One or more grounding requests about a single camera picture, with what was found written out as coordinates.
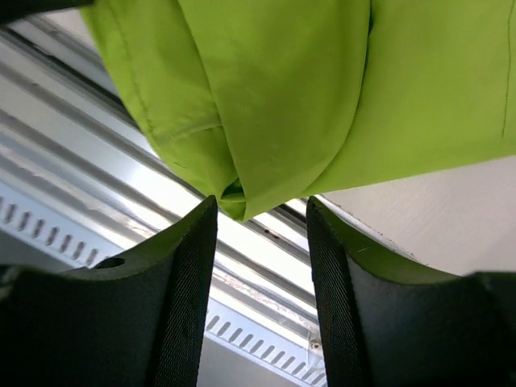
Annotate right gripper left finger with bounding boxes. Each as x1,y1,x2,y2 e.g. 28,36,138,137
1,197,218,386

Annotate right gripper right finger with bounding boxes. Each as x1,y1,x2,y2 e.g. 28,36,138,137
306,198,515,386

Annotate lime green shorts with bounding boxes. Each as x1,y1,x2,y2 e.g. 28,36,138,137
81,1,515,220

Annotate white slotted cable duct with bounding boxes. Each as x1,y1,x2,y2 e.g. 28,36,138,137
1,179,327,386

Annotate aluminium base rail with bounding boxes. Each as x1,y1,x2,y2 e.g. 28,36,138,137
0,11,323,335

